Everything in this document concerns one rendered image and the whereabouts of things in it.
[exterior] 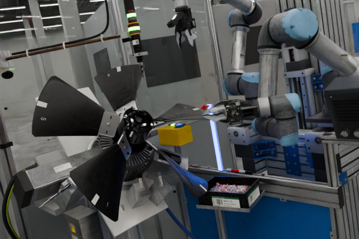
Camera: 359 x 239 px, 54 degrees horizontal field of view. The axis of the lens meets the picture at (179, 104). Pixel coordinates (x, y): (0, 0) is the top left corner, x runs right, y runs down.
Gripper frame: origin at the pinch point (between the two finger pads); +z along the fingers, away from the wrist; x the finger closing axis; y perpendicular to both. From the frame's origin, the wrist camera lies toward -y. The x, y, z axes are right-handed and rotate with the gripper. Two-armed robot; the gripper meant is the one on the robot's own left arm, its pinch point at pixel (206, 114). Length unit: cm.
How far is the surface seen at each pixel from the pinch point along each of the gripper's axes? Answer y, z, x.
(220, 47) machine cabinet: -378, 9, 8
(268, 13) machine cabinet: -435, -69, -25
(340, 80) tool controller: 11.2, -48.1, -7.7
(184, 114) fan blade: -4.7, 9.7, 0.1
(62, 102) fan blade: 21, 47, -18
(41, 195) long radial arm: 34, 56, 10
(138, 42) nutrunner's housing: 2.0, 20.4, -32.7
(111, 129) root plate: 15.1, 33.8, -3.8
